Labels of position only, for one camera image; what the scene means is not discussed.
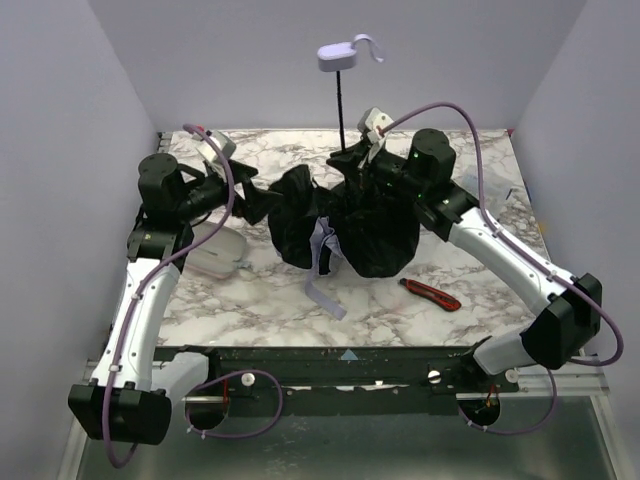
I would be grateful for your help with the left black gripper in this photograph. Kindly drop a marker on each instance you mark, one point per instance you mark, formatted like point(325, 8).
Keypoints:
point(240, 185)

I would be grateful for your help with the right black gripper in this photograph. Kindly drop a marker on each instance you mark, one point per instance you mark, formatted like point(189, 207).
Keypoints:
point(353, 161)

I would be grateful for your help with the pink zippered umbrella case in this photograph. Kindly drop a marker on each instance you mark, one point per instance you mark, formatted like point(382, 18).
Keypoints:
point(221, 255)

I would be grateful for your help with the lavender umbrella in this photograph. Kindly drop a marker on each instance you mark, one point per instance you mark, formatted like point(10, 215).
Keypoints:
point(317, 229)

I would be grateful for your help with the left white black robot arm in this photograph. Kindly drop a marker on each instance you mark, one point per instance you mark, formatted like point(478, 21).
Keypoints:
point(126, 400)

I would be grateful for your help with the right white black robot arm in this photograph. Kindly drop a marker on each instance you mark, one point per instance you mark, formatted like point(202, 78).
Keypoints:
point(563, 304)

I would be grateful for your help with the red black utility knife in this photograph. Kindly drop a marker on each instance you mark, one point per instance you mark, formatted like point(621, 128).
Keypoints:
point(442, 299)

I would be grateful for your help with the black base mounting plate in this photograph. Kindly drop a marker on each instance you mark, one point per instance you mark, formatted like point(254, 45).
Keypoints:
point(339, 381)

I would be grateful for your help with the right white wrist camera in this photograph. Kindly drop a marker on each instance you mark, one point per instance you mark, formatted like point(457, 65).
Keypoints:
point(370, 126)

